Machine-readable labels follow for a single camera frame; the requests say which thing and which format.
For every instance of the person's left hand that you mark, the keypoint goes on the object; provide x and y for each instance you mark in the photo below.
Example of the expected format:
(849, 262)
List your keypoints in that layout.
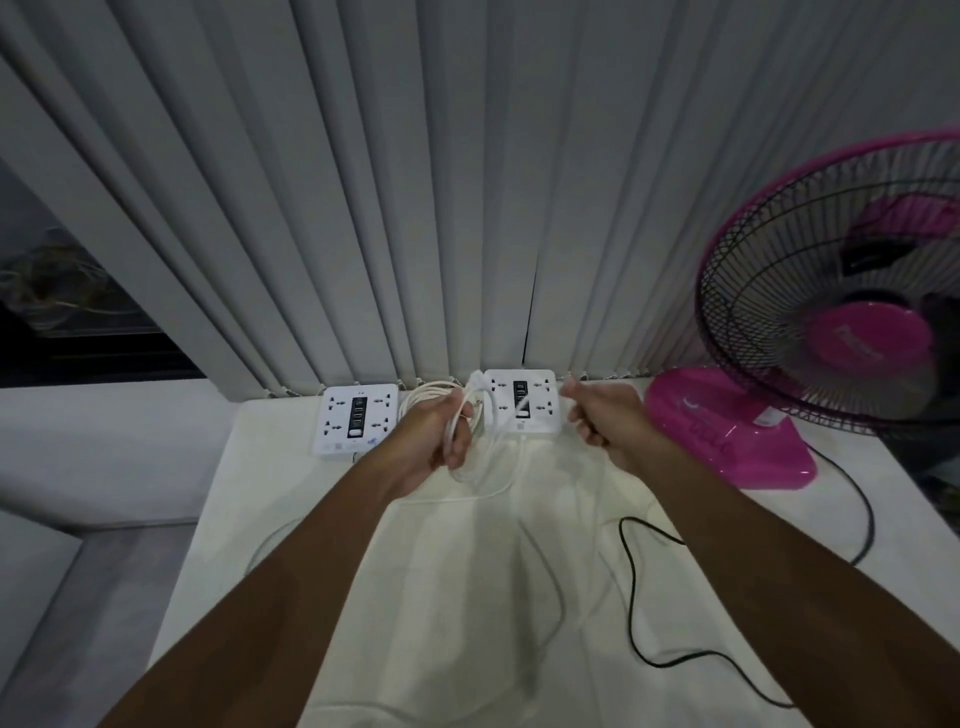
(420, 446)

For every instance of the person's right hand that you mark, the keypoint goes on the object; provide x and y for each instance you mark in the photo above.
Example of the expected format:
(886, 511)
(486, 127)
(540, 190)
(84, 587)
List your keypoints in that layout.
(611, 429)

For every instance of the person's right fingers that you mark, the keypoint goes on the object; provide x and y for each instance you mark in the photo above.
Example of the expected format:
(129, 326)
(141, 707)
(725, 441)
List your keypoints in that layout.
(577, 409)

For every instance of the person's left fingers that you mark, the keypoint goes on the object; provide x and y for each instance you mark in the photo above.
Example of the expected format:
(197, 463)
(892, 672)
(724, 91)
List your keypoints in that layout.
(457, 424)

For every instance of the person's left forearm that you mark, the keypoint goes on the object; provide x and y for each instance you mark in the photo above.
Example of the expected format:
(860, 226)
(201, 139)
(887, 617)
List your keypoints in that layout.
(262, 592)

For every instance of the person's right forearm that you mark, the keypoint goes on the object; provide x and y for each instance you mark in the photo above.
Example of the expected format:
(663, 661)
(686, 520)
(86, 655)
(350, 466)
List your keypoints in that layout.
(795, 592)

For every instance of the white square power strip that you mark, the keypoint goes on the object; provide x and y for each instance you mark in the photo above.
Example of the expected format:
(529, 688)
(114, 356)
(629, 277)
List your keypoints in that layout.
(521, 401)
(355, 420)

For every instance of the grey pleated curtain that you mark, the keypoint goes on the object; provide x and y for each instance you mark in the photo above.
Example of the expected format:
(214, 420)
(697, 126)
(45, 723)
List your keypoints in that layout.
(465, 187)

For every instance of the pink table fan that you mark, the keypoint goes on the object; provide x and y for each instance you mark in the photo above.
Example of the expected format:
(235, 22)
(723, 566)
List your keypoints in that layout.
(817, 315)

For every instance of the dark window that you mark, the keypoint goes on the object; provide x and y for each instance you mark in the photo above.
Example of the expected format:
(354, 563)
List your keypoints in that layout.
(67, 300)

